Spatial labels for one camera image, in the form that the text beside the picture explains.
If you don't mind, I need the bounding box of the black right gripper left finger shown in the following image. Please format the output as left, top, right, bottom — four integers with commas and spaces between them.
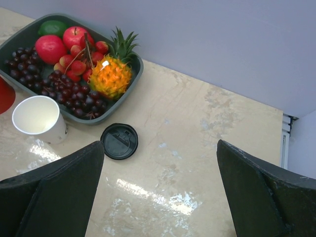
0, 141, 104, 237

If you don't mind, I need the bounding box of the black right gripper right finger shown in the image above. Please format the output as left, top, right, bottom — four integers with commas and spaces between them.
216, 140, 316, 237

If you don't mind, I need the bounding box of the black coffee cup lid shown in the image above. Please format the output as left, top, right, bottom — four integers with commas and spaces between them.
100, 123, 139, 160

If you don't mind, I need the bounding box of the red plastic cup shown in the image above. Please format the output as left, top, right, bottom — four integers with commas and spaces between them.
0, 77, 16, 114

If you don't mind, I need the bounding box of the dark green fruit tray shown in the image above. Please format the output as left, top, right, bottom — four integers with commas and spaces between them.
0, 14, 144, 125

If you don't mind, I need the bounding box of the orange plastic pineapple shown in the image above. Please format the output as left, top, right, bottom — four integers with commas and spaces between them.
89, 28, 138, 100

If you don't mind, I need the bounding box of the dark red grape bunch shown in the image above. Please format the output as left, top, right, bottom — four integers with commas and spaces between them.
2, 47, 107, 120

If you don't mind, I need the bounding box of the red apple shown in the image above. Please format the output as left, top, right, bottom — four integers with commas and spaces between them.
35, 35, 67, 65
62, 26, 94, 50

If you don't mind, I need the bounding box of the green lime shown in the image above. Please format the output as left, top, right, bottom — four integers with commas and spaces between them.
38, 20, 68, 38

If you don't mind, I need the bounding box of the aluminium frame rail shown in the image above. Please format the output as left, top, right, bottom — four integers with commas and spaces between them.
280, 114, 298, 169

